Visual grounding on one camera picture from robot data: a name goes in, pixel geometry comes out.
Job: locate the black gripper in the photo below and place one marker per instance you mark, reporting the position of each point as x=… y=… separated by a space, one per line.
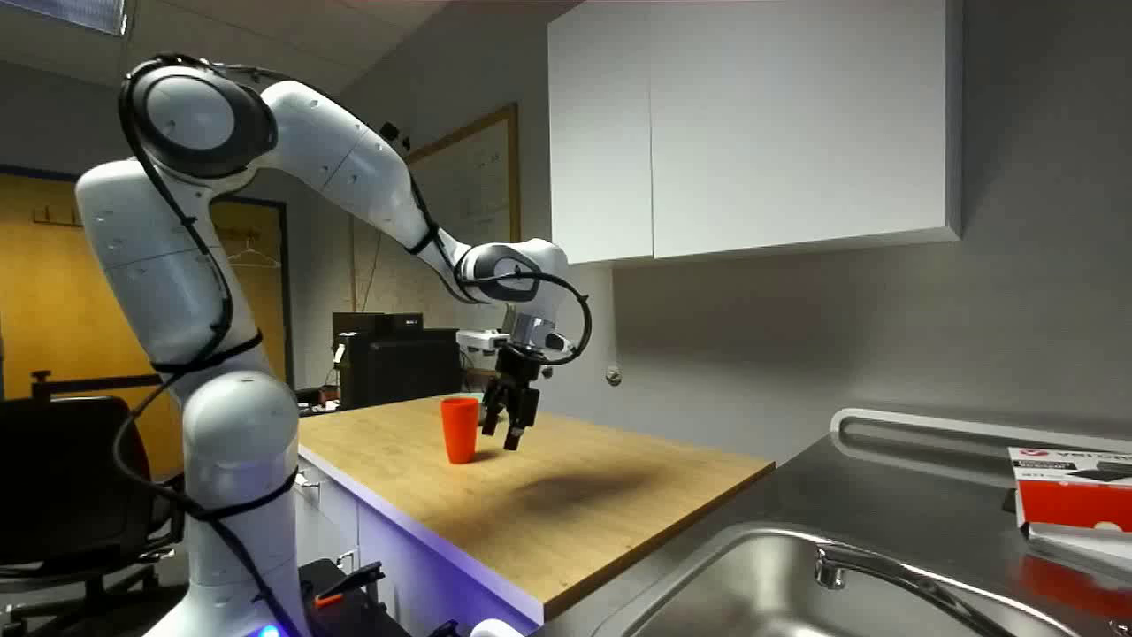
x=519 y=382

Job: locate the orange plastic cup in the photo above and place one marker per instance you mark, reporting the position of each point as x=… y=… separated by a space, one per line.
x=460 y=430

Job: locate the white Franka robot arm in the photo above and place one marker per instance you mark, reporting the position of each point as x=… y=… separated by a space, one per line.
x=236 y=473

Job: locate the black computer monitor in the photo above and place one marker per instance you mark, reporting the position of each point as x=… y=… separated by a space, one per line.
x=395 y=367

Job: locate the black box with red parts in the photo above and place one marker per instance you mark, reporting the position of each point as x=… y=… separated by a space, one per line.
x=348 y=603

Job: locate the wood framed whiteboard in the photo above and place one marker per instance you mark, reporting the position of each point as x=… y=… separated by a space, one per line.
x=470 y=177

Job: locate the stainless steel sink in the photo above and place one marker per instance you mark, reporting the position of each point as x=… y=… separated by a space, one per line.
x=731 y=590

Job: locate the wooden door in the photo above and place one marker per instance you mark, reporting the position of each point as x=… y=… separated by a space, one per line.
x=247 y=284

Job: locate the chrome faucet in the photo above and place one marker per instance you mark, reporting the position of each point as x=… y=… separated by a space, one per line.
x=832 y=569

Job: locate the black office chair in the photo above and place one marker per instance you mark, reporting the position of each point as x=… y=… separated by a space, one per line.
x=59 y=481

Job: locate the red and white box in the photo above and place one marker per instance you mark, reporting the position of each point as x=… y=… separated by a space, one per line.
x=1072 y=499

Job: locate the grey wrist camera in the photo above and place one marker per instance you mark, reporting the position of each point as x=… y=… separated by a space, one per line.
x=544 y=334

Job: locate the round grey wall knob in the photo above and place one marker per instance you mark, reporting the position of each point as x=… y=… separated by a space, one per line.
x=614 y=376

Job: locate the white wall cabinet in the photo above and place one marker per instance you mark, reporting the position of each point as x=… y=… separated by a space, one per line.
x=754 y=119

